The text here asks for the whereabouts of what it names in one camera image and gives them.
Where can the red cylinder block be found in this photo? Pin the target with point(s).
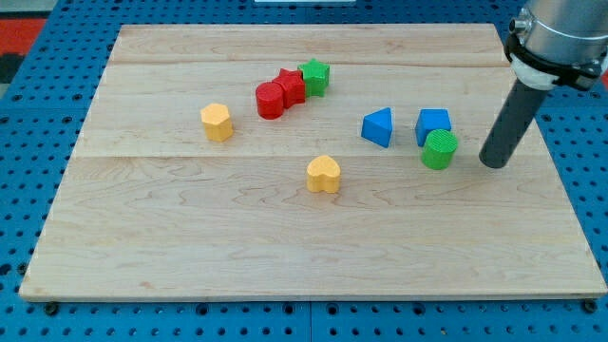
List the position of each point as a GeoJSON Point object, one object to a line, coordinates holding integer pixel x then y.
{"type": "Point", "coordinates": [269, 100]}

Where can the red star block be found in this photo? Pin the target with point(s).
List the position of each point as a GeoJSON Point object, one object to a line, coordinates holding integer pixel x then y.
{"type": "Point", "coordinates": [292, 85]}

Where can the green star block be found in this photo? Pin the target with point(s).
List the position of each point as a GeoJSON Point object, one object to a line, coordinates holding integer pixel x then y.
{"type": "Point", "coordinates": [316, 76]}

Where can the yellow hexagon block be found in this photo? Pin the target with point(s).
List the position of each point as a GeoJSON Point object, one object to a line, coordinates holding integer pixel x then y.
{"type": "Point", "coordinates": [217, 122]}

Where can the green cylinder block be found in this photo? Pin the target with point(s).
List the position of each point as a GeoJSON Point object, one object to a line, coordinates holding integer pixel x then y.
{"type": "Point", "coordinates": [439, 149]}

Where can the blue triangle block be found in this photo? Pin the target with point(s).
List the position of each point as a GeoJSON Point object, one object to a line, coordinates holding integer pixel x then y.
{"type": "Point", "coordinates": [377, 127]}

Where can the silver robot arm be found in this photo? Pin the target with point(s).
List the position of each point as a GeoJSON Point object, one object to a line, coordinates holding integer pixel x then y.
{"type": "Point", "coordinates": [550, 43]}

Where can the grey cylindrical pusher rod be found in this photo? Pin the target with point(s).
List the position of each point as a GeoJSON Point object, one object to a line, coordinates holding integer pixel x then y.
{"type": "Point", "coordinates": [519, 109]}

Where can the light wooden board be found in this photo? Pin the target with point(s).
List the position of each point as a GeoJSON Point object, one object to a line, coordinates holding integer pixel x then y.
{"type": "Point", "coordinates": [150, 210]}

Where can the yellow heart block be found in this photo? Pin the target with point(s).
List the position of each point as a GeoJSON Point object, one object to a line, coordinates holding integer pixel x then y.
{"type": "Point", "coordinates": [323, 175]}

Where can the blue cube block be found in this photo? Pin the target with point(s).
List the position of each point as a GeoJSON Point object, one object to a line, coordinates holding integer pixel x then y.
{"type": "Point", "coordinates": [430, 119]}

